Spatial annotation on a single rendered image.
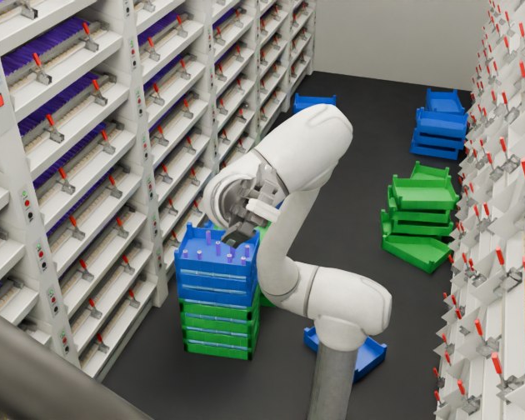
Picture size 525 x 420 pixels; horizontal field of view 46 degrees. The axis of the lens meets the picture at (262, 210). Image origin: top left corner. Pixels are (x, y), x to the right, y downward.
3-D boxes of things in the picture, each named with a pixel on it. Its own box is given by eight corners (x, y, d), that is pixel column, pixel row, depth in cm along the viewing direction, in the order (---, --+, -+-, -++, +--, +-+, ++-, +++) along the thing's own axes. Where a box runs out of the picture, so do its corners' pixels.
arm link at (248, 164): (192, 195, 99) (256, 145, 100) (188, 192, 114) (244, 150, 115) (232, 247, 100) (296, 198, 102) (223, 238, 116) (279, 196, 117)
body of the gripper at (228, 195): (207, 217, 94) (212, 221, 85) (232, 167, 94) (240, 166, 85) (251, 238, 95) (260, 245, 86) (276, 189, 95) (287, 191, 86)
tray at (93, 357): (155, 290, 285) (160, 270, 277) (85, 393, 239) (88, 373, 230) (115, 272, 287) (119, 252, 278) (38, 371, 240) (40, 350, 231)
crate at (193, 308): (260, 287, 267) (260, 273, 263) (251, 321, 251) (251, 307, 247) (192, 279, 272) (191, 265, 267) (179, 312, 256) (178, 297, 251)
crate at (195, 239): (259, 244, 253) (259, 228, 249) (250, 277, 237) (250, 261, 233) (188, 237, 258) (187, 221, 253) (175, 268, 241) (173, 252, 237)
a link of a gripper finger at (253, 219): (248, 210, 79) (237, 231, 79) (253, 212, 74) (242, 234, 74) (258, 215, 80) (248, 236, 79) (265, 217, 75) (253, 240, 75)
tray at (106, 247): (146, 223, 263) (151, 199, 254) (66, 322, 216) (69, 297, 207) (102, 203, 264) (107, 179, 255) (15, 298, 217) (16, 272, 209)
